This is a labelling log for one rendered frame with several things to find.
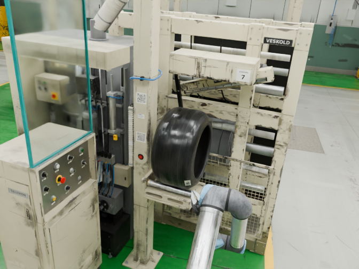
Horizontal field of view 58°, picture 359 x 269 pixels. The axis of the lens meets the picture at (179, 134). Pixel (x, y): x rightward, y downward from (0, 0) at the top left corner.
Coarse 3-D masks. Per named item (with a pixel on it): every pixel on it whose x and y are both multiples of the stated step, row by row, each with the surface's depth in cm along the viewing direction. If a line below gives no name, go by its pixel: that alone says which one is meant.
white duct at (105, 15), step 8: (112, 0) 231; (120, 0) 231; (104, 8) 236; (112, 8) 234; (120, 8) 237; (96, 16) 242; (104, 16) 239; (112, 16) 240; (96, 24) 243; (104, 24) 243
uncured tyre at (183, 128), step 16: (176, 112) 218; (192, 112) 219; (160, 128) 211; (176, 128) 208; (192, 128) 207; (208, 128) 236; (160, 144) 208; (176, 144) 205; (192, 144) 205; (208, 144) 246; (160, 160) 209; (176, 160) 205; (192, 160) 207; (160, 176) 217; (176, 176) 210; (192, 176) 215
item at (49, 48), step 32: (32, 0) 154; (64, 0) 174; (32, 32) 158; (64, 32) 179; (32, 64) 162; (64, 64) 184; (32, 96) 166; (64, 96) 189; (32, 128) 171; (64, 128) 195; (32, 160) 175
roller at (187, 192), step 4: (148, 180) 236; (152, 180) 236; (148, 184) 236; (152, 184) 234; (156, 184) 233; (160, 184) 233; (164, 184) 232; (160, 188) 233; (164, 188) 232; (168, 188) 230; (172, 188) 230; (176, 188) 229; (180, 188) 229; (176, 192) 229; (180, 192) 228; (184, 192) 227; (188, 192) 226
